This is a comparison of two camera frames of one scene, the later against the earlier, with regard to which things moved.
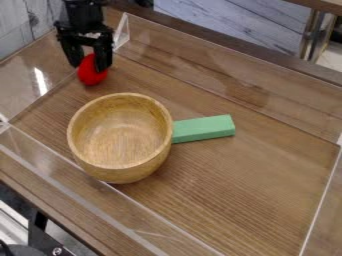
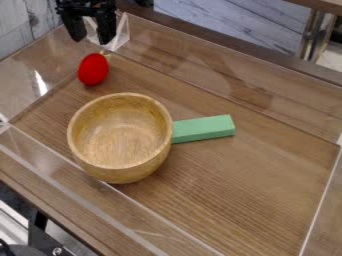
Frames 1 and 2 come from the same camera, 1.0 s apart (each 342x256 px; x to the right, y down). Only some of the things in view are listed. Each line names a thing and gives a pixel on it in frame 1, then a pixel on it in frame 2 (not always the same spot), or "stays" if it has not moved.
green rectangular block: [196, 129] stays
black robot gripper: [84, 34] -> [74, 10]
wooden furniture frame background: [318, 27] stays
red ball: [88, 72] stays
